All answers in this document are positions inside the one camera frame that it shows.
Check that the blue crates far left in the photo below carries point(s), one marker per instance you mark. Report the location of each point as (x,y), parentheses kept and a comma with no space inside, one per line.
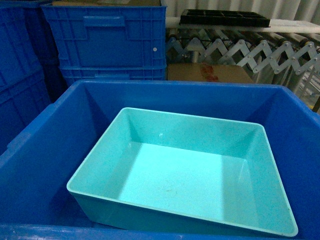
(30,78)

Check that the grey expandable roller conveyor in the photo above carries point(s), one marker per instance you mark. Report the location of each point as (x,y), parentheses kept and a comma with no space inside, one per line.
(286,53)

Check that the blue stacked crate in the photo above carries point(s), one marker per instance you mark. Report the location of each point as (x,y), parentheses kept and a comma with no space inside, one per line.
(73,74)
(108,36)

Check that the teal plastic bin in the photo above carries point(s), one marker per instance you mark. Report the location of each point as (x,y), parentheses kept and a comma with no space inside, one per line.
(169,172)

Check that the blue stacked crate upper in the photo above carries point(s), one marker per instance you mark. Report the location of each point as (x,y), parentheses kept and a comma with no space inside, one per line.
(108,36)

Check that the black compartment tray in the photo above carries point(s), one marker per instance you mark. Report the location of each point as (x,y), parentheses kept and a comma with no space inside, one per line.
(223,18)

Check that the large blue plastic crate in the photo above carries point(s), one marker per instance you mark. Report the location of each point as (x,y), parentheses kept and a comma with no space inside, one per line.
(39,162)

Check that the blue stacked crate lower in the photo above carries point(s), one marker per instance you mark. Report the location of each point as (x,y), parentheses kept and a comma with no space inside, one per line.
(73,74)

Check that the brown cardboard box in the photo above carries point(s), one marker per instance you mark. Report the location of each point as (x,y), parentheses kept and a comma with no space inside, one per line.
(203,72)

